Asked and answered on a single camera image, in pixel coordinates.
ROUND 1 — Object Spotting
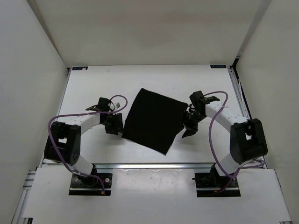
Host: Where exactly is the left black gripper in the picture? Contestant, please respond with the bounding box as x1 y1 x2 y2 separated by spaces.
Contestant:
101 112 125 135

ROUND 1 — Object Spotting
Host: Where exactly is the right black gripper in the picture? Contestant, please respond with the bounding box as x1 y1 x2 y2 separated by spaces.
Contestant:
175 110 206 138

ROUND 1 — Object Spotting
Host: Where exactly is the black skirt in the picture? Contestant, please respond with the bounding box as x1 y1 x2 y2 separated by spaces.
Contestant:
122 88 188 155

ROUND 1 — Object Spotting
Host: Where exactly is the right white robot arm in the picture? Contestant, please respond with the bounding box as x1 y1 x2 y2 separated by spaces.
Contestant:
182 91 268 187

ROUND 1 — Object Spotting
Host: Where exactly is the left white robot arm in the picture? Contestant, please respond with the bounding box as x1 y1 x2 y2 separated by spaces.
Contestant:
44 103 124 187

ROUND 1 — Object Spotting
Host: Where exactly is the white front board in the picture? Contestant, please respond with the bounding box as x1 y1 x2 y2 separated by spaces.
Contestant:
23 167 291 224

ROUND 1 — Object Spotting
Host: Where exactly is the right blue corner label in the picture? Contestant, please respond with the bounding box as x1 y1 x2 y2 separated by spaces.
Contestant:
210 64 227 69

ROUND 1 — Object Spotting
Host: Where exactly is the blue corner label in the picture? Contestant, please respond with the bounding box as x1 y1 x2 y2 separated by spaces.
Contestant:
210 64 227 69
72 66 88 70

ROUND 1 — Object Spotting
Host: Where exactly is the left blue corner label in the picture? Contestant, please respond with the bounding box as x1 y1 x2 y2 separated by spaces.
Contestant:
72 66 88 70

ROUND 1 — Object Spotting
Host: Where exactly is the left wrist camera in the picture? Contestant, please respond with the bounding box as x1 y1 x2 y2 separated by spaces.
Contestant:
95 98 120 112

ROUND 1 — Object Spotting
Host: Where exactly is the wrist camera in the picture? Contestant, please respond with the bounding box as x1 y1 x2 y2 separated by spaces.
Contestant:
95 98 120 112
189 91 204 106

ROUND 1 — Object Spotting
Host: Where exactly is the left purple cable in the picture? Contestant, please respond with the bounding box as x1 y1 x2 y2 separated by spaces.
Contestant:
47 94 128 174

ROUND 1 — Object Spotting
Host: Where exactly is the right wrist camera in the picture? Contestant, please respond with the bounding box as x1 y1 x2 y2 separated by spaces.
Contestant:
189 91 204 106

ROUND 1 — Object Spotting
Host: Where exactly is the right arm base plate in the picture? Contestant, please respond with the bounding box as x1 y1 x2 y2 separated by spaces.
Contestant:
192 165 241 198

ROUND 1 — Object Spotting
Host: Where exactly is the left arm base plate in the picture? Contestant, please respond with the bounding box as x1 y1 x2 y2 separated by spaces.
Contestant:
69 173 113 196

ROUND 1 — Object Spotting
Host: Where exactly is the aluminium table frame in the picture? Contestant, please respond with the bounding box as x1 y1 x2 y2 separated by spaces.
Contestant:
21 65 291 224

